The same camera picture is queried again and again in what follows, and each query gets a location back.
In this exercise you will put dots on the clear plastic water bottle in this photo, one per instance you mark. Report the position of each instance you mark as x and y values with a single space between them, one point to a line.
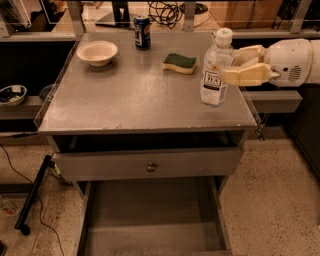
218 56

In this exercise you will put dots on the black bar with wheel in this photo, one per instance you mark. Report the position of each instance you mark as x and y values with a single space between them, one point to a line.
20 223

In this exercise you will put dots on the white paper bowl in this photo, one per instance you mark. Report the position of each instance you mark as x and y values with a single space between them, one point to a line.
97 53

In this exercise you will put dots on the grey side shelf beam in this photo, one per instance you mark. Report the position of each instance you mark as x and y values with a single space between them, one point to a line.
279 101

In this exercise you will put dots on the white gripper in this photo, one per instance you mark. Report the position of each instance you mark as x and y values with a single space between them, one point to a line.
288 61

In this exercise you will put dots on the cardboard box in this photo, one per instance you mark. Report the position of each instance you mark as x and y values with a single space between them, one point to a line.
245 14

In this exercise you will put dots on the round brass drawer knob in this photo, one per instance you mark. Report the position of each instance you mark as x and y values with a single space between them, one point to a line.
151 167

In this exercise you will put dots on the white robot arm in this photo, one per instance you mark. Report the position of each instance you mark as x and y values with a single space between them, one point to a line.
315 61

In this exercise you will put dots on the grey top drawer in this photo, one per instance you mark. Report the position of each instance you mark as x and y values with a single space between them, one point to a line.
119 165

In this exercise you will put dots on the green yellow sponge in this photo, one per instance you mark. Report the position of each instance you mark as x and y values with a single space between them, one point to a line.
179 63

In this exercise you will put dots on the black monitor stand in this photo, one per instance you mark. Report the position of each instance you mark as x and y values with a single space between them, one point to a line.
119 17

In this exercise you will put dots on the blue pepsi soda can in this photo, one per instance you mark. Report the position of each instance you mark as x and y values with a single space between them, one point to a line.
142 32

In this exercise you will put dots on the white bowl with items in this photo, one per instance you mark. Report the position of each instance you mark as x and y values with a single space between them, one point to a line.
12 95

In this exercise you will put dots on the grey open middle drawer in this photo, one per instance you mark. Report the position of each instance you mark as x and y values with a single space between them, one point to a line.
161 217

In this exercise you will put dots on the grey drawer cabinet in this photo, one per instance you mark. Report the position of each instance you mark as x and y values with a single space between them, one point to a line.
134 104

